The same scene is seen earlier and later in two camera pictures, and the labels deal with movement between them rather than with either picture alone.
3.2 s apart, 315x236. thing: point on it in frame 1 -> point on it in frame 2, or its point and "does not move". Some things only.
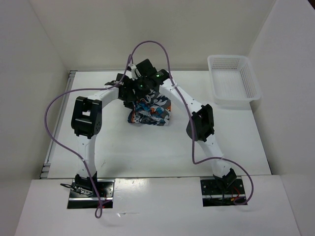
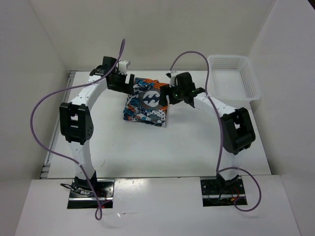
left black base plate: (105, 188) does not move
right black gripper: (141, 94) -> (166, 90)
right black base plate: (216, 194) does not move
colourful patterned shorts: (153, 108) does not move
